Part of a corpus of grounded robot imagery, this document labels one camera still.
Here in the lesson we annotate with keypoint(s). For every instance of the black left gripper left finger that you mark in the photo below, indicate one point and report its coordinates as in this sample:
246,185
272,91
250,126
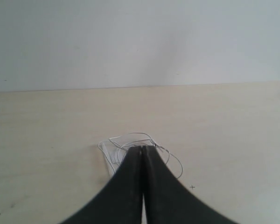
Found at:
120,200

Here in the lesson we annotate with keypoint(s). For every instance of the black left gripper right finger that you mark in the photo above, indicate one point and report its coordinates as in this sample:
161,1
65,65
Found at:
167,201

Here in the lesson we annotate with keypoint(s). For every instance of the clear plastic storage box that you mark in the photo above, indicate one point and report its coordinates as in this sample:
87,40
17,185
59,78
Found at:
114,154

